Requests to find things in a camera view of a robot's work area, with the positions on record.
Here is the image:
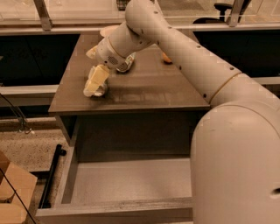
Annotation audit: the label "open grey top drawer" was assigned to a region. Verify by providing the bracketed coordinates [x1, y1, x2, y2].
[37, 112, 195, 224]

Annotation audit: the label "beige bowl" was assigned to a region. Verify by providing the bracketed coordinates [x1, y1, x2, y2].
[100, 25, 118, 38]

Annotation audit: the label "cardboard box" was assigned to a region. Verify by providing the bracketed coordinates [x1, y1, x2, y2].
[0, 151, 37, 224]

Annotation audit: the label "black office chair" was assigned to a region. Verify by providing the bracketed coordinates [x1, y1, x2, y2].
[194, 0, 251, 25]

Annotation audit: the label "black cables at left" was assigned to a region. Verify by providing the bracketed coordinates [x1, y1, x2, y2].
[0, 93, 35, 135]

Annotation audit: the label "plaid basket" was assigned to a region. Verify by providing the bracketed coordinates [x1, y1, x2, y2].
[116, 0, 130, 11]

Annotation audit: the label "metal window frame rail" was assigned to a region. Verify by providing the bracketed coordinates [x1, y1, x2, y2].
[0, 0, 280, 28]

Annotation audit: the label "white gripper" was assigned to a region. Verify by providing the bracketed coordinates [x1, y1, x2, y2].
[83, 38, 125, 97]

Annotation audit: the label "orange fruit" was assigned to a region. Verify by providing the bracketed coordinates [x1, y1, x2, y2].
[162, 52, 172, 64]

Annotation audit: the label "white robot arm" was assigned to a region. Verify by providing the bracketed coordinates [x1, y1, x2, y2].
[84, 0, 280, 224]

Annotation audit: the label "grey cabinet with glossy top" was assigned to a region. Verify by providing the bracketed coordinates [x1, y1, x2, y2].
[49, 35, 209, 162]

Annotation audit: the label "black left floor bar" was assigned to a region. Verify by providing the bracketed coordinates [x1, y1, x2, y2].
[38, 144, 67, 208]

